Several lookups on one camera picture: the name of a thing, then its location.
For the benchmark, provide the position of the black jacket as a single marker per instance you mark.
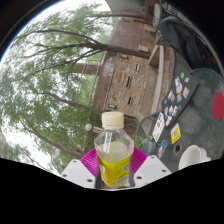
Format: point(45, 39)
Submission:
point(186, 41)

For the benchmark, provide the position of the yellow card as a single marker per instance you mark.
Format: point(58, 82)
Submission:
point(175, 133)

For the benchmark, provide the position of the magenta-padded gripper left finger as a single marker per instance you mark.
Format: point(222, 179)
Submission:
point(78, 173)

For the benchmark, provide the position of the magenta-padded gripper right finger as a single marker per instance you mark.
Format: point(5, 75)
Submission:
point(151, 170)

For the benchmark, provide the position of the white printed booklet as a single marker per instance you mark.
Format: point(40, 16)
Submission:
point(159, 126)

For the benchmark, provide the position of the white ceramic mug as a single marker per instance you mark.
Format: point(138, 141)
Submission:
point(193, 158)

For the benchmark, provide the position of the dark-trunked tree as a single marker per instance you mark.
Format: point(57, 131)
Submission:
point(110, 48)

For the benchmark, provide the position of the wooden lamp post with globe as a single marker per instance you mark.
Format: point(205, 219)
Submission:
point(89, 127)

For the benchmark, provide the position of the clear bottle with yellow label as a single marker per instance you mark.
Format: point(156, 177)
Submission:
point(114, 156)

